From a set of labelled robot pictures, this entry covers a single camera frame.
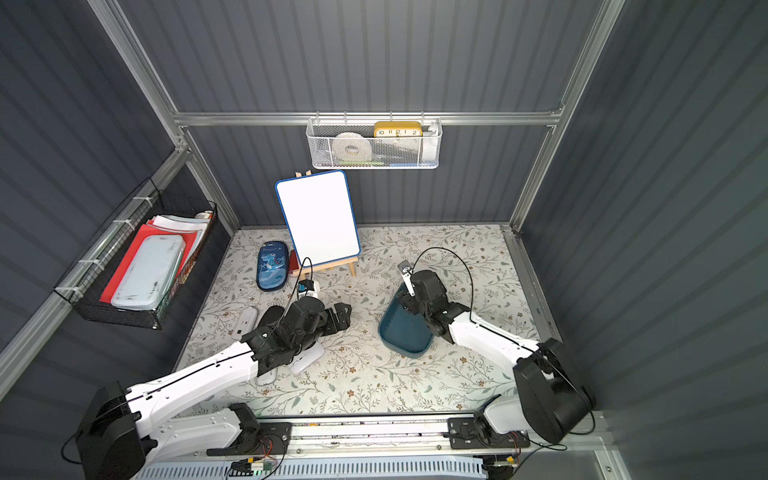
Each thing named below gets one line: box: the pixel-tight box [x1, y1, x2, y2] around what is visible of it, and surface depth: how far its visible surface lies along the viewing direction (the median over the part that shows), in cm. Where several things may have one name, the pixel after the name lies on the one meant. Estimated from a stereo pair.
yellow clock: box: [373, 121, 423, 138], surface depth 90 cm
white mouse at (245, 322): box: [232, 307, 258, 339], surface depth 94 cm
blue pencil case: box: [256, 241, 289, 292], surface depth 107 cm
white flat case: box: [110, 234, 186, 311], surface depth 69 cm
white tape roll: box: [332, 132, 372, 162], surface depth 86 cm
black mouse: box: [258, 306, 285, 329], surface depth 97 cm
